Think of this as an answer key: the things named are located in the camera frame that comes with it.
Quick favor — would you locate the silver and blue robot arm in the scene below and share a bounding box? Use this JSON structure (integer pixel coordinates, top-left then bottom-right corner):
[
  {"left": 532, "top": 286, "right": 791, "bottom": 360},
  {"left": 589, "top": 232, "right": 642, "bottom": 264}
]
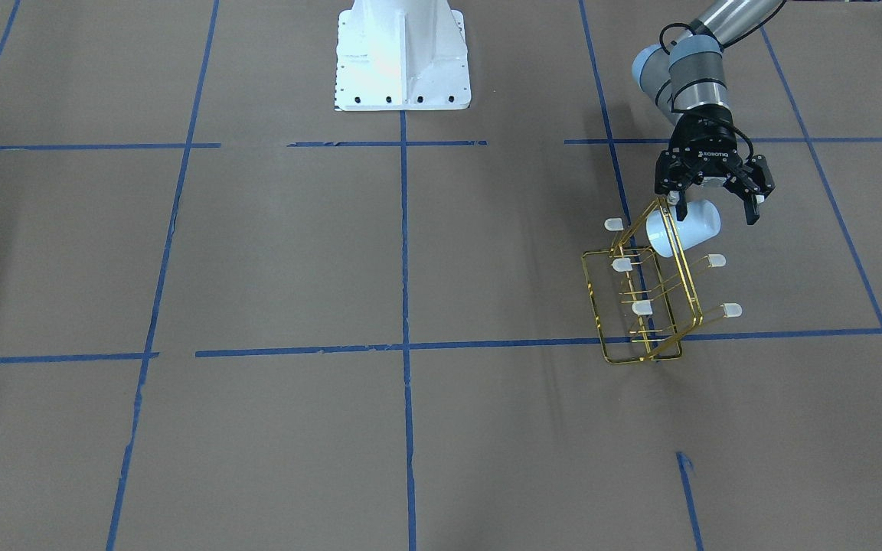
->
[{"left": 632, "top": 1, "right": 785, "bottom": 226}]

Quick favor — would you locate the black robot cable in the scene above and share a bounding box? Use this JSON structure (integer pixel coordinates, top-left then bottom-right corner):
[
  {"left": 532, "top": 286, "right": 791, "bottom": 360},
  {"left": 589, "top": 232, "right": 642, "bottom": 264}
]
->
[{"left": 659, "top": 21, "right": 756, "bottom": 165}]

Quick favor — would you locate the gold wire cup holder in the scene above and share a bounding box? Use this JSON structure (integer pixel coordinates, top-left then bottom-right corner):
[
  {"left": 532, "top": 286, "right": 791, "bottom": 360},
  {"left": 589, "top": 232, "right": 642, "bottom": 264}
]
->
[{"left": 580, "top": 196, "right": 744, "bottom": 365}]

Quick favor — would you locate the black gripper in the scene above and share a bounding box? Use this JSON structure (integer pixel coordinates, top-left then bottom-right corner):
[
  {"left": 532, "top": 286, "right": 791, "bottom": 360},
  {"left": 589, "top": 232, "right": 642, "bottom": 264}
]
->
[{"left": 655, "top": 111, "right": 775, "bottom": 226}]

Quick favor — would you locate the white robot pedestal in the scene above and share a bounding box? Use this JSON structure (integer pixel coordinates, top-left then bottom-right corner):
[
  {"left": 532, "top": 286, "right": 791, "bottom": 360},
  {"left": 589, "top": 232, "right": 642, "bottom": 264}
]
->
[{"left": 334, "top": 1, "right": 472, "bottom": 112}]

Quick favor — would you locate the light blue cup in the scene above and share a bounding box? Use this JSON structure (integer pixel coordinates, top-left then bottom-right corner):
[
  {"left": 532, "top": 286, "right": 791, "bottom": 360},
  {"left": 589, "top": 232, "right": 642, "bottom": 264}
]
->
[{"left": 646, "top": 200, "right": 721, "bottom": 258}]

